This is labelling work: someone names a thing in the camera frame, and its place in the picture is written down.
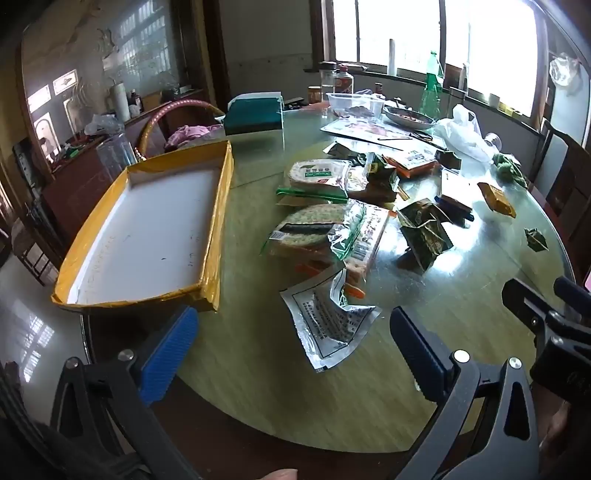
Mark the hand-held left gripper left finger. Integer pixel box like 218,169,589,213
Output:
51,305,199,480

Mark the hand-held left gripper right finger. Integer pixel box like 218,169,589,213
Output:
390,306,539,480

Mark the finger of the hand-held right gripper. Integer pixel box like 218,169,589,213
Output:
502,278,557,340
554,276,591,324

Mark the silver foil packet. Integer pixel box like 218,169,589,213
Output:
279,269,382,373

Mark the small orange box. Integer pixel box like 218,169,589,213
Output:
477,182,517,219

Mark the yellow taped cardboard box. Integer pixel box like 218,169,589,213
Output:
51,140,235,313

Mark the orange cracker pack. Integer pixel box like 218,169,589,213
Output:
342,203,392,289

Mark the round cracker pack black label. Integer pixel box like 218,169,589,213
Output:
261,203,352,260

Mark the dark green snack packet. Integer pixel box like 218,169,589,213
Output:
398,198,454,269
362,152,399,202

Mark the dark wooden chair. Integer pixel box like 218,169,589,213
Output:
527,117,591,220

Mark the green cloth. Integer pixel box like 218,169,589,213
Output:
491,152,528,188

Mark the open silver green wrapper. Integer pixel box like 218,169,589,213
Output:
327,200,369,265

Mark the wooden sideboard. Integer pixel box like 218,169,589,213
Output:
41,88,209,246

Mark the orange flat snack packet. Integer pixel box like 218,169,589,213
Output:
385,150,440,179

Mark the white plastic bag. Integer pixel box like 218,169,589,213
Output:
436,104,503,163

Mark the clear plastic jug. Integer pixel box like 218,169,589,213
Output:
95,133,140,186

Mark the round cracker pack green label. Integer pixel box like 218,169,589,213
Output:
276,158,354,204

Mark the pink cloth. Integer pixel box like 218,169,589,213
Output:
165,124,223,149

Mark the metal bowl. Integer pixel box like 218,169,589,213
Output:
383,106,437,130

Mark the hanging clear plastic bag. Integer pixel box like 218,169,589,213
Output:
549,52,581,87

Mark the printed paper sheet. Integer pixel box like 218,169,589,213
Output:
320,117,435,149

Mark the green plastic bottle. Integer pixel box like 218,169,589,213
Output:
419,50,445,119

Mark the crumpled grey plastic bag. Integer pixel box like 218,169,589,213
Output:
83,113,125,137

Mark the teal box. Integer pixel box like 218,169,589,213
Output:
224,92,284,136

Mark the paper towel roll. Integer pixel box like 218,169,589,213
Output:
109,82,131,122

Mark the clear plastic container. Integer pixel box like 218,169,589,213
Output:
326,92,387,119

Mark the white liquor bottle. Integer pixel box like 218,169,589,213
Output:
335,65,354,95

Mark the clear jar black lid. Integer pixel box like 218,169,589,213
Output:
320,61,338,100

